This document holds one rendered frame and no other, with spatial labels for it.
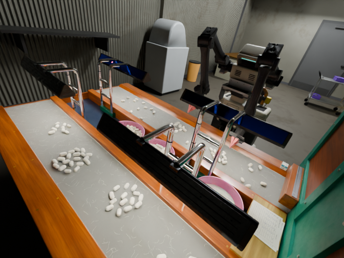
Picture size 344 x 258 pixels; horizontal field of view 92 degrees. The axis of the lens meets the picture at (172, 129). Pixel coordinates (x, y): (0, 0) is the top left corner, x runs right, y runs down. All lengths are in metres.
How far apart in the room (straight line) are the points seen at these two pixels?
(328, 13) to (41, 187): 8.10
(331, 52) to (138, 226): 7.70
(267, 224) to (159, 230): 0.47
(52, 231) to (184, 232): 0.49
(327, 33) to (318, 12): 0.74
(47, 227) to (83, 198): 0.16
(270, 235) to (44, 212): 0.91
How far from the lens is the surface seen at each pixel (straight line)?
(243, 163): 1.22
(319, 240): 0.68
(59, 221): 0.84
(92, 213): 0.85
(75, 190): 0.94
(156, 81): 3.82
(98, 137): 1.16
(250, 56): 1.55
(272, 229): 0.94
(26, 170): 1.07
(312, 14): 8.08
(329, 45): 7.92
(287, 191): 1.01
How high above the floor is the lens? 1.46
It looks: 33 degrees down
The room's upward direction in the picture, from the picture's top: 10 degrees clockwise
